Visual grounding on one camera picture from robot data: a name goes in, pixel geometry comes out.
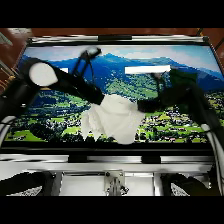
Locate white T-shirt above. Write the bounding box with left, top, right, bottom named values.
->
left=79, top=93, right=146, bottom=146

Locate silver frame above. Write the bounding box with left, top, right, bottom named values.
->
left=0, top=34, right=224, bottom=197

